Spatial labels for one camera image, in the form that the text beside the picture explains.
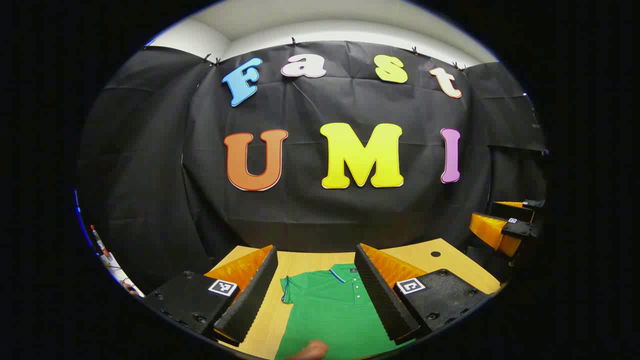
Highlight red tipped bottle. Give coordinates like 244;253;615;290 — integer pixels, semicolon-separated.
90;225;110;258

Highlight black backdrop cloth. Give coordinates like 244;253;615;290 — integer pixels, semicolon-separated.
77;40;551;296

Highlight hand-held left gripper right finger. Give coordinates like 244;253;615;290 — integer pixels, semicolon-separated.
353;243;497;347

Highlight white device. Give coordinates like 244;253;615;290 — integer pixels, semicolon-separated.
102;252;146;298

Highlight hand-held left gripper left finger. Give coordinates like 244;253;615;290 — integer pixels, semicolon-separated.
144;244;279;346

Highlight green T-shirt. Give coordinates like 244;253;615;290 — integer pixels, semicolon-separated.
274;263;416;360

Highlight white blue edged panel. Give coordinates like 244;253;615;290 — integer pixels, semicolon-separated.
74;189;100;256

